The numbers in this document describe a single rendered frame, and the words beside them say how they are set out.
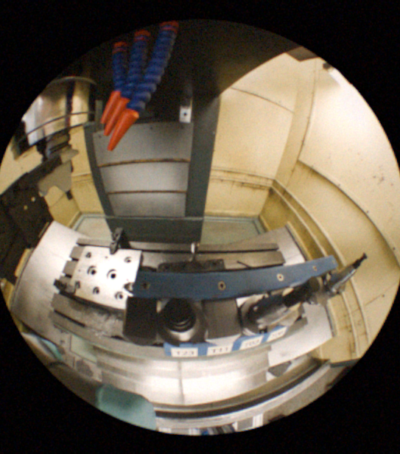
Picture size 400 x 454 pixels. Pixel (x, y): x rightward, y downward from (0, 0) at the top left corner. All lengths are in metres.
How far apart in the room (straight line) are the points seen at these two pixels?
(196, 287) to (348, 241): 0.77
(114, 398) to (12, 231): 0.20
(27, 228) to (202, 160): 0.65
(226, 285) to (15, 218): 0.28
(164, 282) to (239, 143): 1.01
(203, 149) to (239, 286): 0.58
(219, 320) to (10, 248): 0.28
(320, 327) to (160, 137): 1.25
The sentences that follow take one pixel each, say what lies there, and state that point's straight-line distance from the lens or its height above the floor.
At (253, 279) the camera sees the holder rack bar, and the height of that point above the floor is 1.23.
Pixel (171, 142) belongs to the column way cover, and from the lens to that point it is 0.60.
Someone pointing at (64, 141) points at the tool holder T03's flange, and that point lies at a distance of 0.25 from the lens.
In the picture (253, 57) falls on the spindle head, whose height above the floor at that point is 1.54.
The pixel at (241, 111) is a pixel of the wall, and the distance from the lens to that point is 1.06.
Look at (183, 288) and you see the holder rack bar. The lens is 0.19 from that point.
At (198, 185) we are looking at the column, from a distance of 0.71.
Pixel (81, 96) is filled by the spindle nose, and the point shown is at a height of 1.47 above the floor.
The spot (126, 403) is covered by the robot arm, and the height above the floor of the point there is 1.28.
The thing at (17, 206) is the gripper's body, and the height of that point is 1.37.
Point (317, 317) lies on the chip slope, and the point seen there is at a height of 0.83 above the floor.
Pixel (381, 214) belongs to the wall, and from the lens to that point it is 0.78.
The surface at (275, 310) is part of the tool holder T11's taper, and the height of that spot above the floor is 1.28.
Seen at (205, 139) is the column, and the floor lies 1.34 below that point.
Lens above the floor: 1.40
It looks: 43 degrees down
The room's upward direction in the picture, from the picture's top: 8 degrees clockwise
